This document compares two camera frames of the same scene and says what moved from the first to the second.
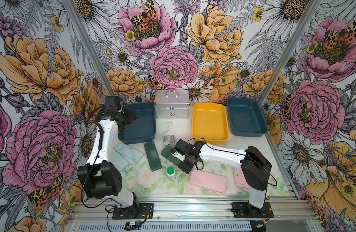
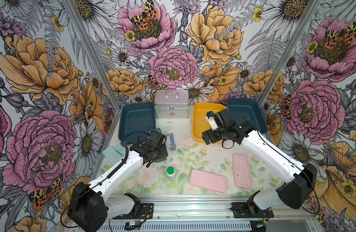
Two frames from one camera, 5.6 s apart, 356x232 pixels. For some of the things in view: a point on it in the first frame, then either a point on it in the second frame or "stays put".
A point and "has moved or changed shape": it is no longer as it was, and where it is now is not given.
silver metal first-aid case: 171,103 stays put
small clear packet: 169,140 stays put
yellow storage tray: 209,122 stays put
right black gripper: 185,168 → 211,133
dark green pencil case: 153,157 has moved or changed shape
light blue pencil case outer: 118,161 stays put
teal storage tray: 245,118 stays put
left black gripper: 131,118 → 162,152
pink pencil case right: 240,179 stays put
